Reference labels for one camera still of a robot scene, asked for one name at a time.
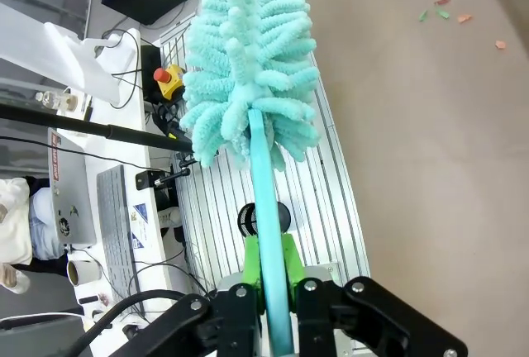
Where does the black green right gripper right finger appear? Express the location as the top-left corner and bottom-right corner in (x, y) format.
(283, 234), (470, 357)

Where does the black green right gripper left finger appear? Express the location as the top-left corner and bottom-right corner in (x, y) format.
(68, 235), (266, 357)

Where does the teal microfiber duster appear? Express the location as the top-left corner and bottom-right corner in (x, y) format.
(179, 0), (322, 357)

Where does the aluminium slotted table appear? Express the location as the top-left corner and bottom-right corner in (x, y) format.
(158, 21), (372, 352)

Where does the black mesh pen holder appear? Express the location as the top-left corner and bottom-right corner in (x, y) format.
(236, 202), (293, 239)

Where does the white shoe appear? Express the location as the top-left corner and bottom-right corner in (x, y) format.
(158, 207), (182, 229)

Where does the grey keyboard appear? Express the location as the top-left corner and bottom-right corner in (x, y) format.
(95, 164), (142, 317)

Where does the white paper cup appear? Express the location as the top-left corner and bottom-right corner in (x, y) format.
(66, 258), (102, 288)

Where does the silver laptop with stickers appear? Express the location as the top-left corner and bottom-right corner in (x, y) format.
(46, 126), (98, 250)

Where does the black tripod pole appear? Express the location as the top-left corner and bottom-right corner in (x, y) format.
(0, 102), (196, 155)

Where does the yellow emergency stop button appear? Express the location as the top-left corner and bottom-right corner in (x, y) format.
(153, 64), (186, 101)

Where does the clear water bottle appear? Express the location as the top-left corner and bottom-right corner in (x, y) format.
(34, 89), (80, 113)

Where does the white plastic bag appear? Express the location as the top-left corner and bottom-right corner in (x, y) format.
(42, 21), (142, 107)

